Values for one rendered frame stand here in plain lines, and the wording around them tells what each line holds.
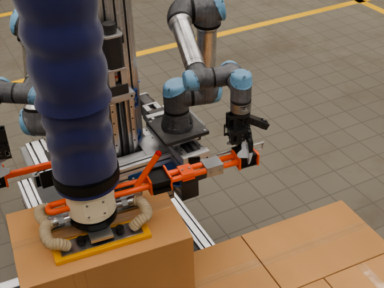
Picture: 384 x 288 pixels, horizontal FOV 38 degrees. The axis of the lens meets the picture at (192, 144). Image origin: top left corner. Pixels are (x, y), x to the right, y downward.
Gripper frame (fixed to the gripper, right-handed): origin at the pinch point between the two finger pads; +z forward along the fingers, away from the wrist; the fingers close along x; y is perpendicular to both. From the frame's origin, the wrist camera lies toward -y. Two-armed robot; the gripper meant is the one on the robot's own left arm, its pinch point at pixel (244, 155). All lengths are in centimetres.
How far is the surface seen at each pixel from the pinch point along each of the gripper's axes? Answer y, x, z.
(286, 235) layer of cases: -31, -15, 66
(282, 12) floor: -244, -384, 117
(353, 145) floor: -159, -128, 120
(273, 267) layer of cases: -15, 1, 66
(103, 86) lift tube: 52, 8, -46
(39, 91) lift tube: 70, 5, -46
